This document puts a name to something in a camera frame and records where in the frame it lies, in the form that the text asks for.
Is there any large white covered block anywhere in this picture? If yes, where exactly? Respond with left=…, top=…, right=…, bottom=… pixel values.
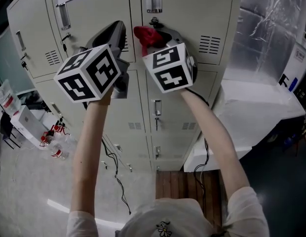
left=184, top=79, right=306, bottom=173

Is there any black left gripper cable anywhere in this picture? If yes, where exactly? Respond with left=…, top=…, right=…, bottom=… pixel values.
left=101, top=138, right=132, bottom=216

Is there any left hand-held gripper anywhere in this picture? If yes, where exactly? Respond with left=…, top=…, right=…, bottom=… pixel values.
left=53, top=20, right=130, bottom=104

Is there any large clear water bottle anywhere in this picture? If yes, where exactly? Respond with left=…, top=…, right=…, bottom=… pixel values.
left=0, top=79, right=22, bottom=117

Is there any clear water jug red label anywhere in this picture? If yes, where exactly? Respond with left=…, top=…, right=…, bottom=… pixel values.
left=49, top=143, right=70, bottom=160

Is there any small blue box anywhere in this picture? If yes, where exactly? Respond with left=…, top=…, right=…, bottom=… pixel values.
left=288, top=77, right=299, bottom=92

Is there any grey metal cabinet door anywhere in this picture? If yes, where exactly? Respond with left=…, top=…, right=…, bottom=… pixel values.
left=140, top=0, right=235, bottom=66

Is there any person's white shirt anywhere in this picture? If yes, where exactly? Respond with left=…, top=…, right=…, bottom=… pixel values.
left=66, top=186, right=271, bottom=237

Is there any silver foil sheet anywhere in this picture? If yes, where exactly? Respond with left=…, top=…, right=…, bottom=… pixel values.
left=223, top=0, right=306, bottom=86

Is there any brown wooden slat platform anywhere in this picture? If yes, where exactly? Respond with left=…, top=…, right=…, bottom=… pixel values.
left=155, top=170, right=224, bottom=228

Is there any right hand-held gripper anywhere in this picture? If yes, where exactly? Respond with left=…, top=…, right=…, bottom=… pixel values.
left=142, top=28, right=199, bottom=94

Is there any red cloth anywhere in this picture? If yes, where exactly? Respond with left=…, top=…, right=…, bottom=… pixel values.
left=133, top=25, right=166, bottom=57

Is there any beige metal locker unit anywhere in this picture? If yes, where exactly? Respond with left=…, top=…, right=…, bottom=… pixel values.
left=6, top=0, right=242, bottom=172

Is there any black chair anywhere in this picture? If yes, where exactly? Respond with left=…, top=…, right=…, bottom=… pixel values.
left=0, top=112, right=22, bottom=150

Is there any white panel with blue poster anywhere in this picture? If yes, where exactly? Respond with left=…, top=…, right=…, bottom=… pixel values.
left=278, top=16, right=306, bottom=92

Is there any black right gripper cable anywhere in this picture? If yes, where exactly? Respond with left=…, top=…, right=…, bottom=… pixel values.
left=185, top=87, right=210, bottom=207

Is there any clear water jug red handle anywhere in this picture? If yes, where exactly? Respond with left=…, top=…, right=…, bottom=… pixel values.
left=39, top=124, right=72, bottom=145

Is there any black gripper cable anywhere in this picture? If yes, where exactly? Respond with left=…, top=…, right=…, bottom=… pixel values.
left=101, top=138, right=132, bottom=216
left=185, top=87, right=210, bottom=207

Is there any person's right forearm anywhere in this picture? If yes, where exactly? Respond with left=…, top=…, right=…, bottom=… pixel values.
left=180, top=87, right=251, bottom=199

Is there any white water dispenser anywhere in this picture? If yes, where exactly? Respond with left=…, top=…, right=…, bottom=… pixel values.
left=10, top=105, right=49, bottom=149

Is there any person's left forearm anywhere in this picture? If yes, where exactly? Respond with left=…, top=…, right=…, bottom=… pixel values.
left=70, top=87, right=114, bottom=213

